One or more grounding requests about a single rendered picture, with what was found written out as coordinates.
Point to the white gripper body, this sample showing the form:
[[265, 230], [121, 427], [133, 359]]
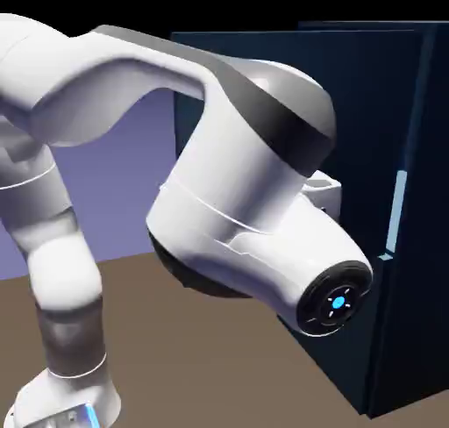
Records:
[[328, 194]]

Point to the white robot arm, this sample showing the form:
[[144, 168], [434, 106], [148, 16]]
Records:
[[228, 175]]

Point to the dark blue cabinet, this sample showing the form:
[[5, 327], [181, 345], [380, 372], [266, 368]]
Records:
[[368, 101]]

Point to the dark blue cabinet door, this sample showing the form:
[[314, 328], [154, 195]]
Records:
[[429, 136]]

